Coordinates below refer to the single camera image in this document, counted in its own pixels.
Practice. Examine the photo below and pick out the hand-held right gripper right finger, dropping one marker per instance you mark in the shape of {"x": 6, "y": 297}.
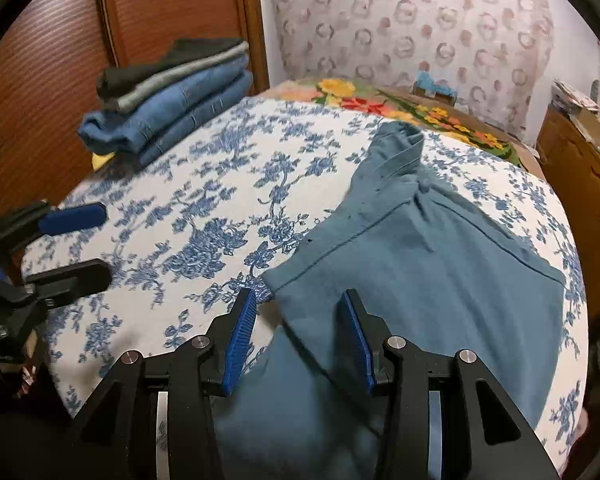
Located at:
{"x": 357, "y": 340}

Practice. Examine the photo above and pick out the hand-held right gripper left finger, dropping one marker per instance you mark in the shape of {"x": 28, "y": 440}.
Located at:
{"x": 240, "y": 340}

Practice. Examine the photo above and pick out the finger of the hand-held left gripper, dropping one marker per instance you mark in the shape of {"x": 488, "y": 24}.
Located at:
{"x": 75, "y": 217}
{"x": 75, "y": 275}

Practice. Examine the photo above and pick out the teal pants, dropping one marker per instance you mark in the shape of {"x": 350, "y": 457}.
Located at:
{"x": 405, "y": 270}

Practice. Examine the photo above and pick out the folded grey pants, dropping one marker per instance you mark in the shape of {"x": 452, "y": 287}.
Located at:
{"x": 180, "y": 76}

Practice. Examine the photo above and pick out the folded dark pants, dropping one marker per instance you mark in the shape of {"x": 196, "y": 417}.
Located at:
{"x": 180, "y": 57}

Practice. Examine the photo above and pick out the yellow cloth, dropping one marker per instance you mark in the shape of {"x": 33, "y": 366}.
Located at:
{"x": 102, "y": 160}

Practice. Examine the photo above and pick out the wooden slatted wardrobe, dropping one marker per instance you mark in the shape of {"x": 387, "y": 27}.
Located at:
{"x": 45, "y": 85}

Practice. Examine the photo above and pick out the folded blue jeans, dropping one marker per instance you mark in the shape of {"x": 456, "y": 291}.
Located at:
{"x": 200, "y": 122}
{"x": 170, "y": 102}

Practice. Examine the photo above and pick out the blue floral white bedspread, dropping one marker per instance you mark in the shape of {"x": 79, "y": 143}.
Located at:
{"x": 230, "y": 170}

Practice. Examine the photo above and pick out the colourful flower blanket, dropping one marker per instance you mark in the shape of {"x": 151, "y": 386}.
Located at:
{"x": 340, "y": 91}

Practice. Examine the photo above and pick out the small blue object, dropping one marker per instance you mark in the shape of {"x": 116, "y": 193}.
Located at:
{"x": 432, "y": 87}

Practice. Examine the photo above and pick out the wooden cabinet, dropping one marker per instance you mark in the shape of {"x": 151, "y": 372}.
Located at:
{"x": 580, "y": 185}

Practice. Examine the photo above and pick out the pile of boxes and papers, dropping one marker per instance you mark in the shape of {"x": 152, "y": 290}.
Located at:
{"x": 580, "y": 105}

